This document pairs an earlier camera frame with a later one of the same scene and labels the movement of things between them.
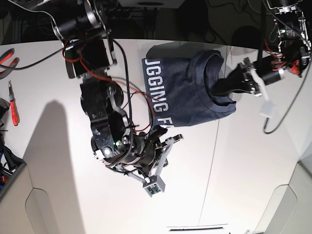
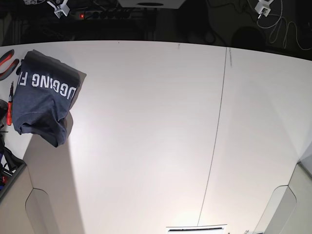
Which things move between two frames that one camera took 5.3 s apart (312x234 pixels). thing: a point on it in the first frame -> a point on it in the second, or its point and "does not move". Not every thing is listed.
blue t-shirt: [179, 89] -> [45, 91]
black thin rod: [197, 228] does not move
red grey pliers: [11, 66] does not move
